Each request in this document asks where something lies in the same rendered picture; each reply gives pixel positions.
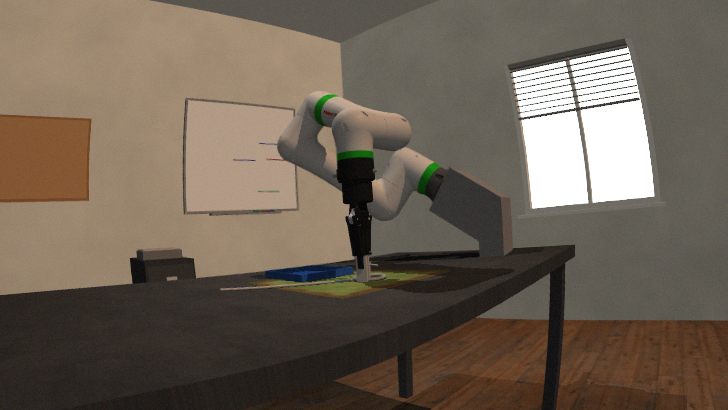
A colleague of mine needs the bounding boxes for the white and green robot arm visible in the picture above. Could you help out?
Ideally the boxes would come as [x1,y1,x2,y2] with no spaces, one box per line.
[277,91,448,221]

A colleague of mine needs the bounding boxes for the blue tray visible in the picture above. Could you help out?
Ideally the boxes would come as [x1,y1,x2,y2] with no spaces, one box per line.
[265,265,352,282]

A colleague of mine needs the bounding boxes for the white ring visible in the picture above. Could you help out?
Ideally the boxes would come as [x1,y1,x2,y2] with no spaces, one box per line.
[352,274,386,281]

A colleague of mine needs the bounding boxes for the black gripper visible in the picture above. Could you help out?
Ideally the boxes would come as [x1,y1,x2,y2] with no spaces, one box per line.
[342,181,373,282]

